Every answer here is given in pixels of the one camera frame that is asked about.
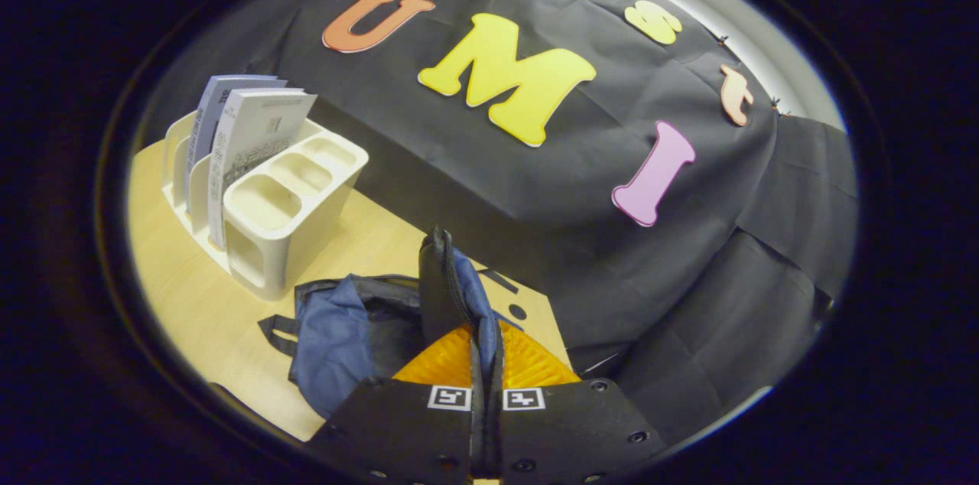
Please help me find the black backdrop cloth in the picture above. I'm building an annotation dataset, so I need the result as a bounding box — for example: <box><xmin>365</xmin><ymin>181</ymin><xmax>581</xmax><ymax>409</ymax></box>
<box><xmin>141</xmin><ymin>0</ymin><xmax>861</xmax><ymax>448</ymax></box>

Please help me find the blue schoolbag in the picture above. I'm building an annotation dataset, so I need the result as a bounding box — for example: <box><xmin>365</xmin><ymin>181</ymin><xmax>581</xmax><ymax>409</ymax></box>
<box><xmin>258</xmin><ymin>226</ymin><xmax>529</xmax><ymax>421</ymax></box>

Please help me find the cream plastic bookshelf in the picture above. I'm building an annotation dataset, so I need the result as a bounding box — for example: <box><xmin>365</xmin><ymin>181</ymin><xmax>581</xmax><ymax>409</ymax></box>
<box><xmin>161</xmin><ymin>109</ymin><xmax>370</xmax><ymax>302</ymax></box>

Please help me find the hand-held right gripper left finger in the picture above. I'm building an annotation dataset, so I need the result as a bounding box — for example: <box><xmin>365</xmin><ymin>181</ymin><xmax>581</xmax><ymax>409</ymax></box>
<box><xmin>306</xmin><ymin>321</ymin><xmax>486</xmax><ymax>485</ymax></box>

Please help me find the white cover book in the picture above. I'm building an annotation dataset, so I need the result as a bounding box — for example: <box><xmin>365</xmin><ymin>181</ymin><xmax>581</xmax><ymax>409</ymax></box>
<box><xmin>208</xmin><ymin>87</ymin><xmax>318</xmax><ymax>250</ymax></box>

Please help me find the blue cover book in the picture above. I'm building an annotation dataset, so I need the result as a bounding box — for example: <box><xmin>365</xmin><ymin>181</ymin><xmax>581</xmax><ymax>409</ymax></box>
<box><xmin>184</xmin><ymin>74</ymin><xmax>288</xmax><ymax>199</ymax></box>

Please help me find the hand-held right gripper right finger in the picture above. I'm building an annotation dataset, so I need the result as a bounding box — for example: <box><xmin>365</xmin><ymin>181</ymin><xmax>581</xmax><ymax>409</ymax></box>
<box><xmin>489</xmin><ymin>321</ymin><xmax>666</xmax><ymax>485</ymax></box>

